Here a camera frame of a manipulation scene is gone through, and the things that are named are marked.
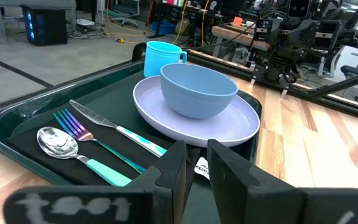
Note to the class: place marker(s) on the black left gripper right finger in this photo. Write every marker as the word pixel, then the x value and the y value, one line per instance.
pixel 238 193

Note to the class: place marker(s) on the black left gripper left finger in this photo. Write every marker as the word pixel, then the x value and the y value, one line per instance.
pixel 166 186

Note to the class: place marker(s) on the white handwritten label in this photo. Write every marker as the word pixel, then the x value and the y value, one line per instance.
pixel 202 168

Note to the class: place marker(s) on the lilac plastic plate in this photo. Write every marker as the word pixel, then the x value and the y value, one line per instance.
pixel 228 127

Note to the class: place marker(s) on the black cloth napkin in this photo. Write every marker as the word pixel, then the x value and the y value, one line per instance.
pixel 119 102

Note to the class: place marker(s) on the blue plastic bowl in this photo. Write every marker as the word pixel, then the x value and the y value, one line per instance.
pixel 197 93

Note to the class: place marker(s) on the iridescent rainbow fork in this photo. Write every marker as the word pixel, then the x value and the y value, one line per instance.
pixel 73 127

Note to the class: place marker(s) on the turquoise plastic mug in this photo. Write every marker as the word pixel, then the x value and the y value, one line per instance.
pixel 160 59

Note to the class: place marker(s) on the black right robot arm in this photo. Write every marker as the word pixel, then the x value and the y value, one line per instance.
pixel 350 39

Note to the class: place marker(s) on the dark green serving tray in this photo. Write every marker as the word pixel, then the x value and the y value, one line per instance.
pixel 82 93

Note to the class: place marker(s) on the wooden work table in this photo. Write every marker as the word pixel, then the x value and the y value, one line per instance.
pixel 238 37

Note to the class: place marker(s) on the small orange object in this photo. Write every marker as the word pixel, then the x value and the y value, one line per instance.
pixel 238 20

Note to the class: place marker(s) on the blue storage bin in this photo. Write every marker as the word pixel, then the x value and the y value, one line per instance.
pixel 163 28

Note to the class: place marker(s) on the black rounded clamp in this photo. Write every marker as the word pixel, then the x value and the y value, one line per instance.
pixel 135 53

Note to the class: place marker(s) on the dark office chair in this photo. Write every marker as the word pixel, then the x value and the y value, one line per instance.
pixel 125 9

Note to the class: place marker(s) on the black computer tower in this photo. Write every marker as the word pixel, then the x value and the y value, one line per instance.
pixel 48 28

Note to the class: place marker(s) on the grey desk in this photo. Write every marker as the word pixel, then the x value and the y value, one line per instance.
pixel 32 2

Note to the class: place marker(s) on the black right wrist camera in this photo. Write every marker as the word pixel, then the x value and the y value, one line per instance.
pixel 298 7

